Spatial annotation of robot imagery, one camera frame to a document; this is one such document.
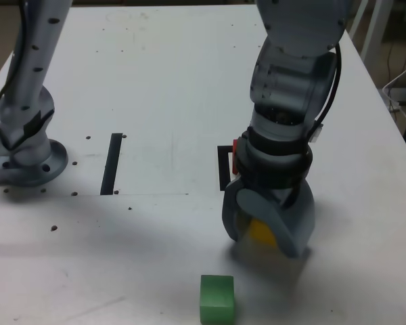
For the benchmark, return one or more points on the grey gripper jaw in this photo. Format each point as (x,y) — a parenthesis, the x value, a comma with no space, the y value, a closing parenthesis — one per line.
(230,213)
(297,223)

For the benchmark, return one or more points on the yellow wooden cube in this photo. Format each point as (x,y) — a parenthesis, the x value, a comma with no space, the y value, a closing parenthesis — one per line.
(258,232)

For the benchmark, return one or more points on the red wooden cube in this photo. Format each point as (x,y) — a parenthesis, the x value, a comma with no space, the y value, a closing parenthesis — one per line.
(235,159)

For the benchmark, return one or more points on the green wooden cube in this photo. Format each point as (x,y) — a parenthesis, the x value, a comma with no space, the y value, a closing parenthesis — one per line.
(216,298)

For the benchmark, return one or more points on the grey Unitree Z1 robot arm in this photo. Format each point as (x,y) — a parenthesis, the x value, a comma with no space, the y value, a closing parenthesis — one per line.
(291,84)

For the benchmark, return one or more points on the black tape square outline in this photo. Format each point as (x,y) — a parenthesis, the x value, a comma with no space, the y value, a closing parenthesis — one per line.
(223,169)

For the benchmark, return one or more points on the black tape strip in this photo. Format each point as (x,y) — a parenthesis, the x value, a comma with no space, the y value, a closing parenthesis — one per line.
(111,162)

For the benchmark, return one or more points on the thick white furniture leg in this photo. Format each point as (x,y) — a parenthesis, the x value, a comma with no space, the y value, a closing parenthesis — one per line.
(375,30)

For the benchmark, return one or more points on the thin white furniture leg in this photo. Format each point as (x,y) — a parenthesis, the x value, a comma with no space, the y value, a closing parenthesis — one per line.
(358,18)

